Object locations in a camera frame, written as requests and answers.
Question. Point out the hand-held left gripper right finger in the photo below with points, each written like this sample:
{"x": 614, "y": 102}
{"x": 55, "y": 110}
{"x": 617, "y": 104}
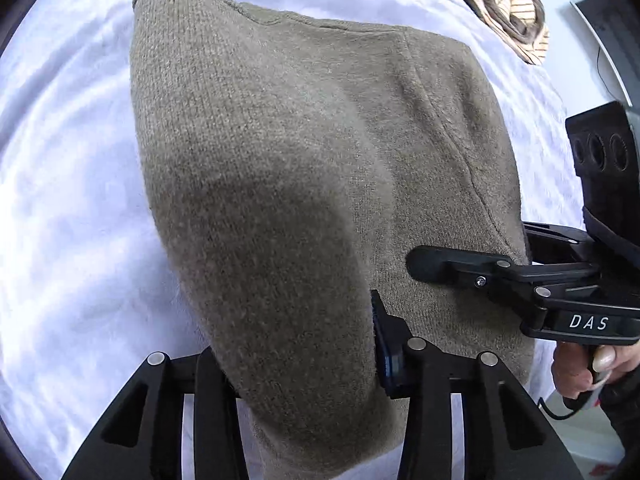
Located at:
{"x": 381, "y": 355}

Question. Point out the olive knit sweater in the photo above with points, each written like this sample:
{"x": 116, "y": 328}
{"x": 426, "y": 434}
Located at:
{"x": 300, "y": 185}

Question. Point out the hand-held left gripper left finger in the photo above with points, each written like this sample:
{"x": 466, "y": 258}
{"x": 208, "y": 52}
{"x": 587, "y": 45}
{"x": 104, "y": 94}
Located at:
{"x": 165, "y": 410}

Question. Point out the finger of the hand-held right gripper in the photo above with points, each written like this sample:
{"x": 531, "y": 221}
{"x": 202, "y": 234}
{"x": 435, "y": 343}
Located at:
{"x": 450, "y": 265}
{"x": 555, "y": 240}

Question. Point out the person's right forearm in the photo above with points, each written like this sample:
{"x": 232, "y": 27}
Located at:
{"x": 622, "y": 420}

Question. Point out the pale plush blanket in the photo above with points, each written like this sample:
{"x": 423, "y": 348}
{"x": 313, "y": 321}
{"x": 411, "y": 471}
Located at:
{"x": 75, "y": 185}

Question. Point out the grey flat panel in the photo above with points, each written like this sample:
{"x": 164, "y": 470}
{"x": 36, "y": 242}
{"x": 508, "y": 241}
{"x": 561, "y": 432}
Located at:
{"x": 610, "y": 35}

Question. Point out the cream striped garment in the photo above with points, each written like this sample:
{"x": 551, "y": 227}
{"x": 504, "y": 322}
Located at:
{"x": 520, "y": 5}

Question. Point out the person's right hand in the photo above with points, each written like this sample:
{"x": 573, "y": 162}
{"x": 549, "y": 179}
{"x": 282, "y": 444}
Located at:
{"x": 585, "y": 367}

